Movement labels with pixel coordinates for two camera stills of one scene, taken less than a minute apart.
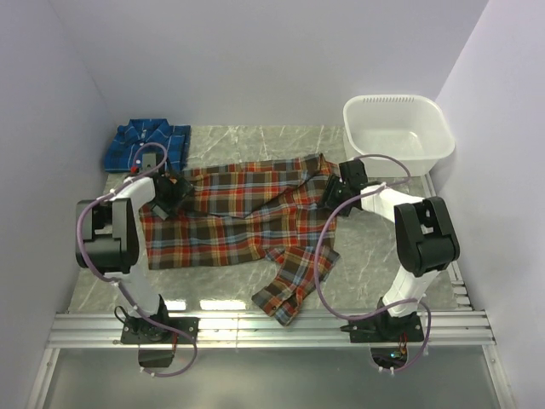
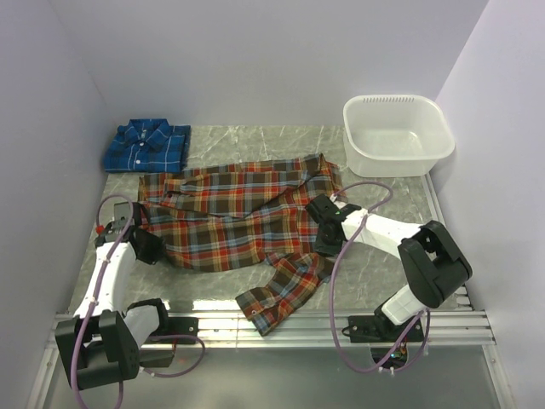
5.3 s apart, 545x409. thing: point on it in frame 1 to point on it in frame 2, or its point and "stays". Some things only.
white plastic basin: [413, 128] stays
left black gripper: [180, 188] to [157, 250]
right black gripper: [333, 184] to [324, 250]
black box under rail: [155, 358] stays
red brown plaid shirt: [249, 210] stays
